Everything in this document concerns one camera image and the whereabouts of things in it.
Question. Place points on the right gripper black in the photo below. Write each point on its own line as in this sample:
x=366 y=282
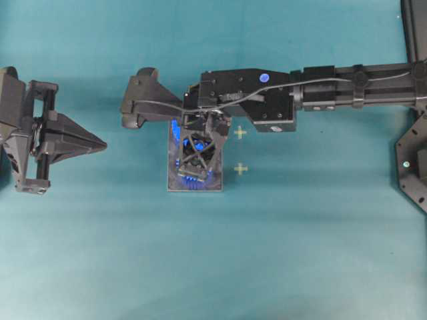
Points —
x=251 y=93

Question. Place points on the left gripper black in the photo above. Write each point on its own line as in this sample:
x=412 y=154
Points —
x=25 y=110

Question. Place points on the small blue gear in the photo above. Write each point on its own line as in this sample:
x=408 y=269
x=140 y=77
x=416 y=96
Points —
x=190 y=171

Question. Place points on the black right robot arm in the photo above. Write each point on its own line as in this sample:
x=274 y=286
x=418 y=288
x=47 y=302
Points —
x=326 y=88

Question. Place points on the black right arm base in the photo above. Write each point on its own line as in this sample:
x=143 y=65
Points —
x=411 y=147

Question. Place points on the large blue gear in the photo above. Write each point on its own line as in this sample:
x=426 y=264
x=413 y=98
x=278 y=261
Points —
x=191 y=141

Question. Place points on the upper yellow cross mark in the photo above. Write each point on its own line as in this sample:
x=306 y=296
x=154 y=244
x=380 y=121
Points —
x=240 y=132

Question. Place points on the yellow cross mark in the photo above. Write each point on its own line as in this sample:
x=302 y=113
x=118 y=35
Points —
x=240 y=168
x=240 y=132

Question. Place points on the lower yellow cross mark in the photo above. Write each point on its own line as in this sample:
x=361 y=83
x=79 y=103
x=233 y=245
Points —
x=240 y=168

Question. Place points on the metal base plate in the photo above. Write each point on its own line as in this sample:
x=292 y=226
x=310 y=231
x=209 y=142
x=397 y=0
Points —
x=173 y=185

